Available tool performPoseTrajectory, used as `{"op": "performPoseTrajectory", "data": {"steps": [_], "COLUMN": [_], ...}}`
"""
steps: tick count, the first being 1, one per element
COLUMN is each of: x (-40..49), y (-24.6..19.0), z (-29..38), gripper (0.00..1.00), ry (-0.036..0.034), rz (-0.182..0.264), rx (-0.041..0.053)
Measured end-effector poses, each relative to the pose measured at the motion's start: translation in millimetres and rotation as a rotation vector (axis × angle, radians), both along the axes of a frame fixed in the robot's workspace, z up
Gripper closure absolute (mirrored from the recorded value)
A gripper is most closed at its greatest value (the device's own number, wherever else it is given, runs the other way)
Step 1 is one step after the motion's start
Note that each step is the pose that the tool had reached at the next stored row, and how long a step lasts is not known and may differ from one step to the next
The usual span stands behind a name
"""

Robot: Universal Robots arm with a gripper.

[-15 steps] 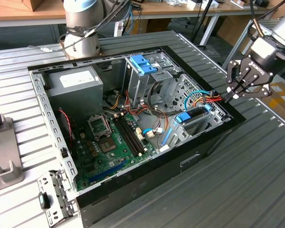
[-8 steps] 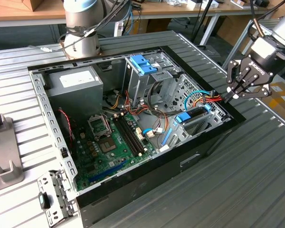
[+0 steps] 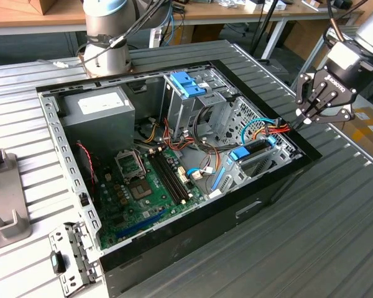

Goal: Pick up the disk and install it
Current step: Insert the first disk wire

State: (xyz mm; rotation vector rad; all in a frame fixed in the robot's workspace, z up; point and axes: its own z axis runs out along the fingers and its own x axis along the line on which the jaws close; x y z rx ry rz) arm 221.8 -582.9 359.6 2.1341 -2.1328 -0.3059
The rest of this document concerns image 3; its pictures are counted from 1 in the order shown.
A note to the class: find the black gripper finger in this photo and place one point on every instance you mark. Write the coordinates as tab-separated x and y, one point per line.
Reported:
338	115
304	90

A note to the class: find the hard disk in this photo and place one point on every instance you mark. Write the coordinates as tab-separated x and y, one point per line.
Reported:
241	154

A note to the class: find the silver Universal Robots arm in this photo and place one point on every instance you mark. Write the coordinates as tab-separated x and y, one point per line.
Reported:
102	21

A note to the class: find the metal disk bay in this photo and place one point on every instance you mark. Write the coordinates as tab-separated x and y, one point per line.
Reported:
278	155

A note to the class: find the cardboard box with labels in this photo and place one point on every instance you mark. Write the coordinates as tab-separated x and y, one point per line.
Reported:
370	136

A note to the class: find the large brown box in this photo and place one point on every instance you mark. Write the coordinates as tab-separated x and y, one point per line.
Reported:
298	40

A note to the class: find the black tripod stand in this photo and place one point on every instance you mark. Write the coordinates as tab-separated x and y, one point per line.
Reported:
265	26

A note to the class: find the long wooden desk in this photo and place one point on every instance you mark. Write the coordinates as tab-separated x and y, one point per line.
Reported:
236	15

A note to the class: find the blue plastic drive latch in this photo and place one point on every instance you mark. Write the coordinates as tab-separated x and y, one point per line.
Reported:
186	81

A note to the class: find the grey metal drive cage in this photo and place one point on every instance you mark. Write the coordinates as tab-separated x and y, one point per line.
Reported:
177	115

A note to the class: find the black RAM slot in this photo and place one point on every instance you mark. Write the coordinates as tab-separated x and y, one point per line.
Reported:
166	177
174	174

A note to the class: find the open black PC case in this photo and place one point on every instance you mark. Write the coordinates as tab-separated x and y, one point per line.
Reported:
205	236

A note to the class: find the green motherboard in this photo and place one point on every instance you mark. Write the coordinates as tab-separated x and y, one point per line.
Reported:
149	211

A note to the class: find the blue expansion slot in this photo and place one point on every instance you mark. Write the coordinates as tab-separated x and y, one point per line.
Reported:
143	223

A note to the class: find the grey Dell power supply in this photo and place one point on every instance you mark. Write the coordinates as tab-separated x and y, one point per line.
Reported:
96	124

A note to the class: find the black case fan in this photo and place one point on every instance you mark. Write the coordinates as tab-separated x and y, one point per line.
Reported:
85	167

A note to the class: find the wooden crate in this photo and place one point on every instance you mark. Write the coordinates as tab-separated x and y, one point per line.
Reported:
49	7

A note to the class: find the grey parts rack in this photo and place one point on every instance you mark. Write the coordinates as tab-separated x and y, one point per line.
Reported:
6	195

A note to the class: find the brown arm base plate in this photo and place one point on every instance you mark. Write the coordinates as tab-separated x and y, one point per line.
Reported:
81	63

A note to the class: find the hinged metal slot bracket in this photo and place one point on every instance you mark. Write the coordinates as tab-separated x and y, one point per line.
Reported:
60	240

